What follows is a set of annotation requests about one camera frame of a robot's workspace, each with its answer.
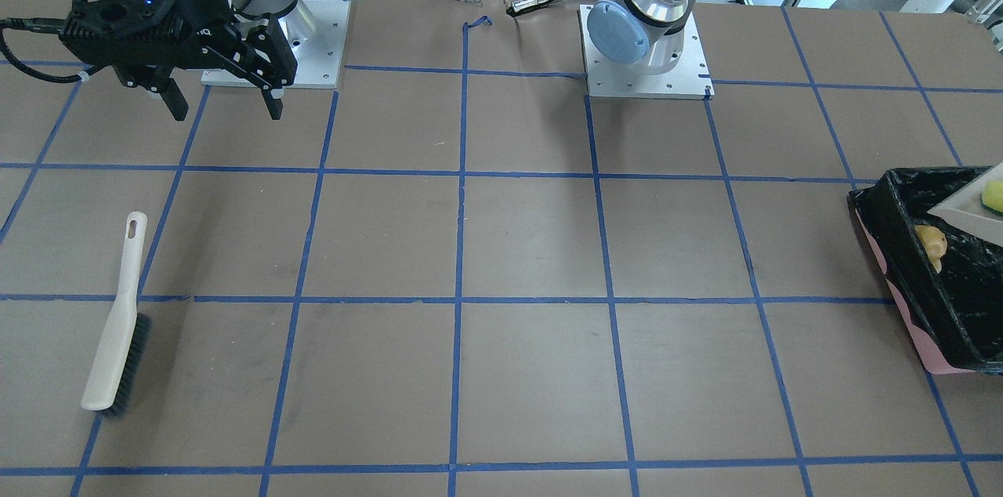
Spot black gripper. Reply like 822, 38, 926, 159
60, 0, 298, 122

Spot beige hand brush black bristles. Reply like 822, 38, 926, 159
80, 211, 151, 417

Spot yellow lemon toy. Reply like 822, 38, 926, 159
914, 224, 948, 274

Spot beige plastic dustpan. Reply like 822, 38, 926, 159
928, 163, 1002, 246

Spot yellow sponge block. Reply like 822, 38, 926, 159
980, 180, 1003, 217

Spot black lined trash bin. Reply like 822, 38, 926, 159
848, 167, 1002, 375

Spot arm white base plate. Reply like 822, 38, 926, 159
579, 5, 715, 100
201, 0, 352, 90

